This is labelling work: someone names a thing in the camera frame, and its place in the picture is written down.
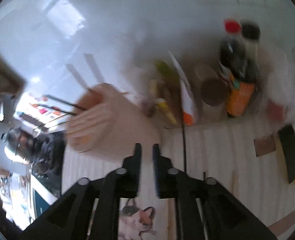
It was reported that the black chopstick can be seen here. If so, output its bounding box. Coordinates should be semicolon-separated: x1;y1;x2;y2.
182;123;187;173
42;94;86;111

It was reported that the black chopstick on mat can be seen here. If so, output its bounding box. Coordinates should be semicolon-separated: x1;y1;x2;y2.
182;123;187;173

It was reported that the beige utensil holder cup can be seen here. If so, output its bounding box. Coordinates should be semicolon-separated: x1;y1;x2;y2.
66;83;161;162

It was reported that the white orange packet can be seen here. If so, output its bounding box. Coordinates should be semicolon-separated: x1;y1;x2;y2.
168;51;198;126

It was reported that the striped cat placemat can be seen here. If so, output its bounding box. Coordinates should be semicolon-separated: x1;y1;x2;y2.
62;116;295;239

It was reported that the clear plastic organizer tray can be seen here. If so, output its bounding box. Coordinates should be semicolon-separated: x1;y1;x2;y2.
138;73;256;126

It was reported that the brown lid jar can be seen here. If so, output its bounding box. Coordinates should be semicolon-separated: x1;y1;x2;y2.
194;64;228;123

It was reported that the dark soy sauce bottle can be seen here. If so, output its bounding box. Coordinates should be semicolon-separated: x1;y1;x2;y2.
218;18;256;118

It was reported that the black smartphone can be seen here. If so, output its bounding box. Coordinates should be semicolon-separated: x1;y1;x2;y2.
278;125;295;184

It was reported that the red item in plastic bag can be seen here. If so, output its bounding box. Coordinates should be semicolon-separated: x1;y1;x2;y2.
265;99;287;122

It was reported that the black cap sauce bottle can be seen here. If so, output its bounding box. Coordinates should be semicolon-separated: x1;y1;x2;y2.
241;21;261;82

